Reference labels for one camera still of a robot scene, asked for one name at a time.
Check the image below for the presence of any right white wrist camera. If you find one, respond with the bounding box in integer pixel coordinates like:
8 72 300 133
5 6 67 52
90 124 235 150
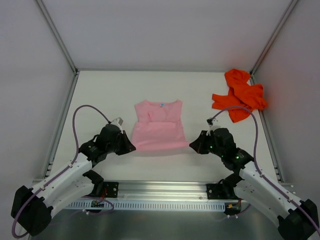
206 117 219 136

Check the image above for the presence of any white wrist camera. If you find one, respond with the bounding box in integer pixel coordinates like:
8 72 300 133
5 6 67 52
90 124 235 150
206 117 219 136
109 117 124 133

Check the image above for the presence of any right aluminium frame post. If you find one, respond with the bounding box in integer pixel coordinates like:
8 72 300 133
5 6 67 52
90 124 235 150
250 0 300 76

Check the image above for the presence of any white slotted cable duct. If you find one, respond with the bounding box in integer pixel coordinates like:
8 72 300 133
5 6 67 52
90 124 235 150
66 198 226 212

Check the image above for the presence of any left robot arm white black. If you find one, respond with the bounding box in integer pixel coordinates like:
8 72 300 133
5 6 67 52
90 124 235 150
11 117 136 236

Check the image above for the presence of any pink t shirt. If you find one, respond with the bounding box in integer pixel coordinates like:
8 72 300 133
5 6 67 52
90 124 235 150
131 100 189 152

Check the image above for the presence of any left aluminium frame post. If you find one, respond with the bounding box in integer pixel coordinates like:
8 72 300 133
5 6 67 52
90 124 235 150
34 0 77 72

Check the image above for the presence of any orange t shirt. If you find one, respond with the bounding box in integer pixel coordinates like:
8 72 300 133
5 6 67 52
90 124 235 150
212 68 268 123

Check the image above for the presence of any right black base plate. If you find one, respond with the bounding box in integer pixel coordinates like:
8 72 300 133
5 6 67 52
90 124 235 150
206 183 238 200

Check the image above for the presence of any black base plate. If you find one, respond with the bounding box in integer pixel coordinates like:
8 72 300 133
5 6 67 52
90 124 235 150
100 181 119 198
206 183 238 200

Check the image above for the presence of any aluminium mounting rail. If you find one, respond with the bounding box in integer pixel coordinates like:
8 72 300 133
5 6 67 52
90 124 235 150
31 178 299 202

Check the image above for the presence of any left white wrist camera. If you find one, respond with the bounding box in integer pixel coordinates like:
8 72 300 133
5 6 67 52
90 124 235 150
109 117 124 133

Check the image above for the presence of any aluminium frame post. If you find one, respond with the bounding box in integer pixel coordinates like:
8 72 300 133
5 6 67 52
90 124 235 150
34 0 77 72
250 0 300 76

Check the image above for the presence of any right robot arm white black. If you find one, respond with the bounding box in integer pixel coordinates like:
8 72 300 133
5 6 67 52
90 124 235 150
189 128 320 240

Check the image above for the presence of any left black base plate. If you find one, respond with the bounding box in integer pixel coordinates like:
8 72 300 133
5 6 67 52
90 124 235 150
100 181 119 198

